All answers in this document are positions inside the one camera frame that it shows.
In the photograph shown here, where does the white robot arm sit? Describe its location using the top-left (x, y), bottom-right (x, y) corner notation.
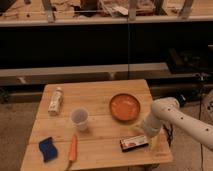
top-left (135, 97), bottom-right (213, 151)

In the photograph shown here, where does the orange ceramic bowl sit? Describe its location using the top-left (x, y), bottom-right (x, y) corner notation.
top-left (109, 93), bottom-right (140, 122)

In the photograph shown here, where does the translucent plastic cup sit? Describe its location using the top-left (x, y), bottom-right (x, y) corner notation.
top-left (70, 108), bottom-right (88, 131)

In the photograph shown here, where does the wooden table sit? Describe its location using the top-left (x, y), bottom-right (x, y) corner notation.
top-left (21, 79), bottom-right (173, 171)

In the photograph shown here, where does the white plastic bottle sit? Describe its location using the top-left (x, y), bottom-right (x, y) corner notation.
top-left (48, 87), bottom-right (63, 116)

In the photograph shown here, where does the orange carrot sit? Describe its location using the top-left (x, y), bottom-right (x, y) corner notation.
top-left (66, 134), bottom-right (77, 171)

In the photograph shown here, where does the metal shelf rack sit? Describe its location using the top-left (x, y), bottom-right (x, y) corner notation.
top-left (0, 0), bottom-right (213, 86)

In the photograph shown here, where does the blue sponge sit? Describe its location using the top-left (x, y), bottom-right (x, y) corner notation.
top-left (39, 137), bottom-right (58, 162)

